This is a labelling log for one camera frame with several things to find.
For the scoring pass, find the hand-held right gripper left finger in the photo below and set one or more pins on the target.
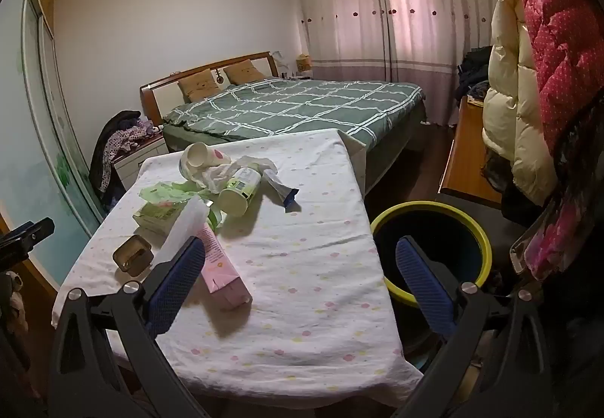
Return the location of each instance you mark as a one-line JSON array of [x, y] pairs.
[[174, 281]]

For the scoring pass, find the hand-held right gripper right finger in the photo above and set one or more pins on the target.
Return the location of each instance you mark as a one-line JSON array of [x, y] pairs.
[[424, 281]]

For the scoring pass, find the pink carton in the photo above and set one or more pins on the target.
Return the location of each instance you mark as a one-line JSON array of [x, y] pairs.
[[222, 272]]

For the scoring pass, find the small metal tin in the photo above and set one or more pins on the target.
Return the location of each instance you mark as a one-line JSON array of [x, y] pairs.
[[132, 255]]

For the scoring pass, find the translucent plastic packaging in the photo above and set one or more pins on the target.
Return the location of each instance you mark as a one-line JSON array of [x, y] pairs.
[[181, 229]]

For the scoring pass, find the black bin with yellow rim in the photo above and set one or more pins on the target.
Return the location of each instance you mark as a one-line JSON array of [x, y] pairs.
[[439, 229]]

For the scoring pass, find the pale green cardboard box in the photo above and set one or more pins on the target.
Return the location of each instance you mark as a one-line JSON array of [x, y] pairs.
[[158, 215]]

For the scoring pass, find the green plastic wrapper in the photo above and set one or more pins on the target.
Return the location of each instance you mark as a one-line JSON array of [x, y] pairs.
[[170, 191]]

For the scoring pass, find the green label plastic bottle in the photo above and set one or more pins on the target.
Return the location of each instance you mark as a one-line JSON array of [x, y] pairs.
[[240, 191]]

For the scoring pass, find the white paper cup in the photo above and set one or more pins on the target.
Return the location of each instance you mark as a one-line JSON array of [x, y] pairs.
[[205, 155]]

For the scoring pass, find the white tube with blue cap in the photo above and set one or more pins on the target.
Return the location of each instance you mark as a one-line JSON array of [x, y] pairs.
[[283, 191]]

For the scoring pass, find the white plastic wrap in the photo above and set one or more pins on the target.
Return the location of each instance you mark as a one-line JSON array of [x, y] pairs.
[[255, 163]]

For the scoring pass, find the sliding wardrobe door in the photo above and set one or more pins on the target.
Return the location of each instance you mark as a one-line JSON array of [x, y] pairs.
[[52, 125]]

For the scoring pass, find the pile of clothes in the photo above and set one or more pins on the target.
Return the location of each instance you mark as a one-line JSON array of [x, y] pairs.
[[101, 149]]

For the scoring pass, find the white nightstand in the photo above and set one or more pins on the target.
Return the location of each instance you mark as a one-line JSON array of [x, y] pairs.
[[137, 168]]

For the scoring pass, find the floral patterned garment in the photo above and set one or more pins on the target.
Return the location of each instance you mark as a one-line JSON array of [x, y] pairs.
[[120, 142]]

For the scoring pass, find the wooden desk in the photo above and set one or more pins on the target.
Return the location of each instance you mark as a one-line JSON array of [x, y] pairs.
[[467, 154]]

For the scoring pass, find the pink floral garment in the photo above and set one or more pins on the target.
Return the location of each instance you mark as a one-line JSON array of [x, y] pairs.
[[557, 239]]

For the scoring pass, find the wooden bed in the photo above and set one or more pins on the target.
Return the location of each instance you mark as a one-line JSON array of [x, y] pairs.
[[155, 97]]

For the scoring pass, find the brown bear pillow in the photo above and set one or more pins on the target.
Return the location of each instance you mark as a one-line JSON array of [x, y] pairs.
[[243, 71], [198, 87]]

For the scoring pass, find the cream down jacket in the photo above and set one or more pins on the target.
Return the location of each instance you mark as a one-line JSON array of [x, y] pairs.
[[509, 92]]

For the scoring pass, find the green plaid quilt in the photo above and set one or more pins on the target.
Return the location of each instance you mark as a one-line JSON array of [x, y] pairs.
[[292, 109]]

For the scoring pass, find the dark clothes pile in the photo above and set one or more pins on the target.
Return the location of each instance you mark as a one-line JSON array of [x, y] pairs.
[[474, 73]]

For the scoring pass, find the pink window curtain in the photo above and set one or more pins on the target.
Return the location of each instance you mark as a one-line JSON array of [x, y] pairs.
[[339, 22], [434, 31]]

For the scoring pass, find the red dotted down jacket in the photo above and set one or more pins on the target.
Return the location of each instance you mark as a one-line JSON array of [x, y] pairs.
[[566, 36]]

